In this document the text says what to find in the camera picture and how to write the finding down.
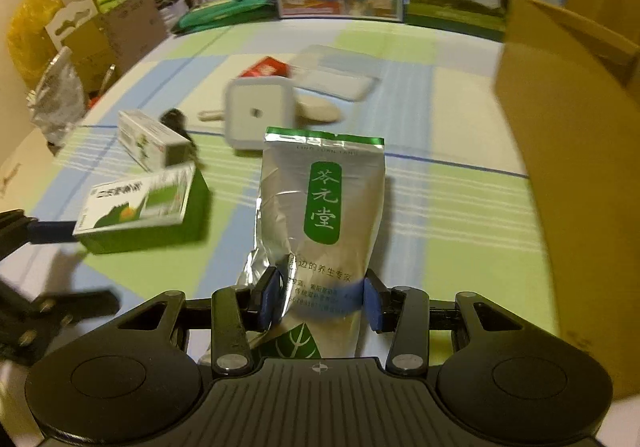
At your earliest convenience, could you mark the silver green foil pouch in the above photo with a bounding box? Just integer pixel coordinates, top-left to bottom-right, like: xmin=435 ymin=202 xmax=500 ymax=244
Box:
xmin=240 ymin=127 xmax=385 ymax=359

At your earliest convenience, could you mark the clear plastic case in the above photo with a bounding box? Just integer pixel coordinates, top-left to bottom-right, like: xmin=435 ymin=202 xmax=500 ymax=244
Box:
xmin=288 ymin=45 xmax=383 ymax=102

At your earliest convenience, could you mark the red candy packet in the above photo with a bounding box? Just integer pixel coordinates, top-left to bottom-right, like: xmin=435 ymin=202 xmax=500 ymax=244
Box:
xmin=240 ymin=56 xmax=290 ymax=77

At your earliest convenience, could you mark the black small object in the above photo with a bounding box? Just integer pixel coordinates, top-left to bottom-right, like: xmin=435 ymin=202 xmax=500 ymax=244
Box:
xmin=160 ymin=108 xmax=198 ymax=160

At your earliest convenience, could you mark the checked tablecloth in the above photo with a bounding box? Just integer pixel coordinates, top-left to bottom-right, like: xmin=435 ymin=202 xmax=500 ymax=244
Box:
xmin=1 ymin=20 xmax=558 ymax=366

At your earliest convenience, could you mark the green white flat box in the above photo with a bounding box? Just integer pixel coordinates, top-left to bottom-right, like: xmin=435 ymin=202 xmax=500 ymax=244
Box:
xmin=74 ymin=163 xmax=212 ymax=254

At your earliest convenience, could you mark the silver crumpled bag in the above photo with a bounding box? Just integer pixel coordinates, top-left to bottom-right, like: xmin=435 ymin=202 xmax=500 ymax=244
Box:
xmin=27 ymin=46 xmax=87 ymax=148

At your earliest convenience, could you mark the small white green box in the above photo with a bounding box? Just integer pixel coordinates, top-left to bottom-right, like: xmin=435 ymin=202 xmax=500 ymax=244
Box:
xmin=117 ymin=110 xmax=193 ymax=172

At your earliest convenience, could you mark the yellow plastic bag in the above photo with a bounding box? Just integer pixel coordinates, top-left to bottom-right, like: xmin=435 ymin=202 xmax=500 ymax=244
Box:
xmin=6 ymin=0 xmax=64 ymax=90

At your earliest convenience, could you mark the cardboard boxes pile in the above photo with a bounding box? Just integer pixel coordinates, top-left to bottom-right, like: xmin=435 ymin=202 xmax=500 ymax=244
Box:
xmin=46 ymin=0 xmax=167 ymax=94

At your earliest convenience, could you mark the beige oval stone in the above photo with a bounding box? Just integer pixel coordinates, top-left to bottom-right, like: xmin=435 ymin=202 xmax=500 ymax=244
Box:
xmin=295 ymin=95 xmax=343 ymax=124

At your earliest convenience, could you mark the brown cardboard box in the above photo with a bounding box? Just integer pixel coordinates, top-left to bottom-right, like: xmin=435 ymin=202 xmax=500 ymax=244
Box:
xmin=495 ymin=0 xmax=639 ymax=398

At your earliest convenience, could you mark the green wet wipes pack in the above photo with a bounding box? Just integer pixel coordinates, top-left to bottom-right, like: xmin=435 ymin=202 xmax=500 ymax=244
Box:
xmin=170 ymin=0 xmax=278 ymax=35

